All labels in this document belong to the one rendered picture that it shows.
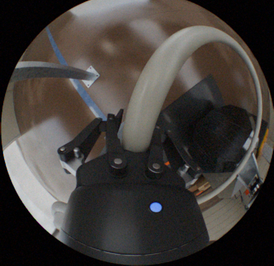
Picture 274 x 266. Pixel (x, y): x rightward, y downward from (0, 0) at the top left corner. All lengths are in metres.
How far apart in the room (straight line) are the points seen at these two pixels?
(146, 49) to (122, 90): 0.55
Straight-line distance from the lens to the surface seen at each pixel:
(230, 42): 0.22
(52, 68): 0.72
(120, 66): 1.10
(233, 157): 0.75
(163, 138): 0.16
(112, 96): 1.08
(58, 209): 0.51
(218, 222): 6.13
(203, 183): 1.97
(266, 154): 1.89
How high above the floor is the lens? 1.03
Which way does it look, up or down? 70 degrees down
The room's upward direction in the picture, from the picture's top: 174 degrees counter-clockwise
